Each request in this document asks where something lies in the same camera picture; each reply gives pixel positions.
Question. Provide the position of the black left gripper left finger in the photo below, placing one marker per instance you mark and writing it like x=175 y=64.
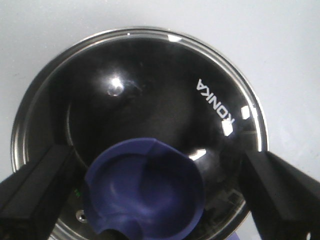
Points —
x=32 y=198

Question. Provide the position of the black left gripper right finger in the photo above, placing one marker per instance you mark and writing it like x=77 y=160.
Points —
x=284 y=201

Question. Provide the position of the glass lid with blue knob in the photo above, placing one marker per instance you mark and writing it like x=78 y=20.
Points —
x=147 y=82

